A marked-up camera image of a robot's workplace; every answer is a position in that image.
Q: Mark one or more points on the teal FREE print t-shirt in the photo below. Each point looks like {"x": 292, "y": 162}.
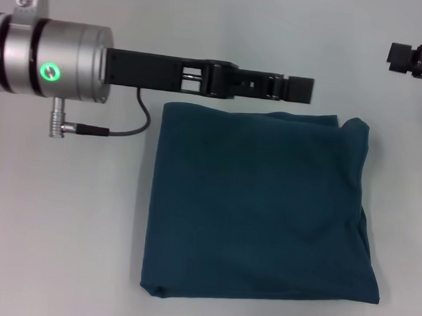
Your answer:
{"x": 258, "y": 210}

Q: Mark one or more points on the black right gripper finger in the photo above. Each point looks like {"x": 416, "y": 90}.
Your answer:
{"x": 400, "y": 58}

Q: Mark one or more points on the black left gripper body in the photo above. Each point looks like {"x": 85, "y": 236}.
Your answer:
{"x": 148, "y": 69}

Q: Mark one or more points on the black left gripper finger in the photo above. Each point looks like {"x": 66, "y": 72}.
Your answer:
{"x": 292, "y": 89}

